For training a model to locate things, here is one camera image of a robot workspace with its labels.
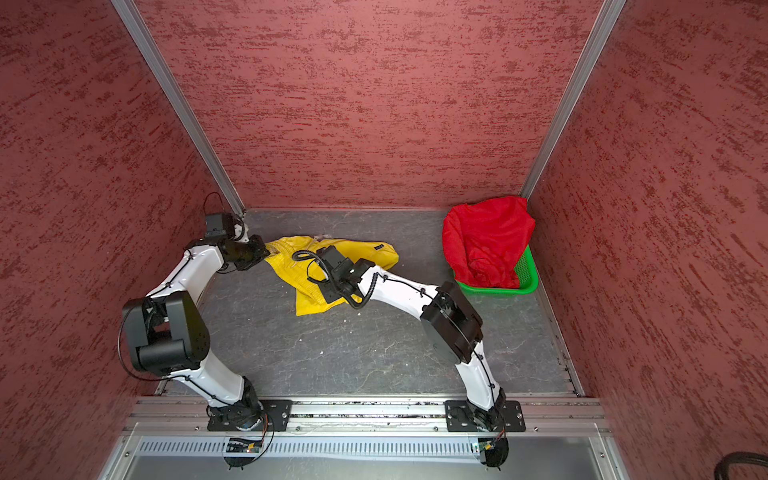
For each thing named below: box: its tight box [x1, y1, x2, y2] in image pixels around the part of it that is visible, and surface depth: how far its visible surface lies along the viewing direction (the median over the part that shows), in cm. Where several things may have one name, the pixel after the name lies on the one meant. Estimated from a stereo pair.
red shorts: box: [442, 196, 536, 288], surface depth 102 cm
